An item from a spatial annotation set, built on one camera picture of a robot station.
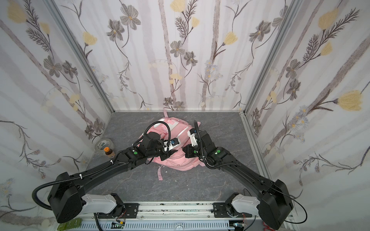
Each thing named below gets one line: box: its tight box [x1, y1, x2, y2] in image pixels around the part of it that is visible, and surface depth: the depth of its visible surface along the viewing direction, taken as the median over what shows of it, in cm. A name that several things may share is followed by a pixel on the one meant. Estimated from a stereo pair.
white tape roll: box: [94, 138, 115, 154], surface depth 100 cm
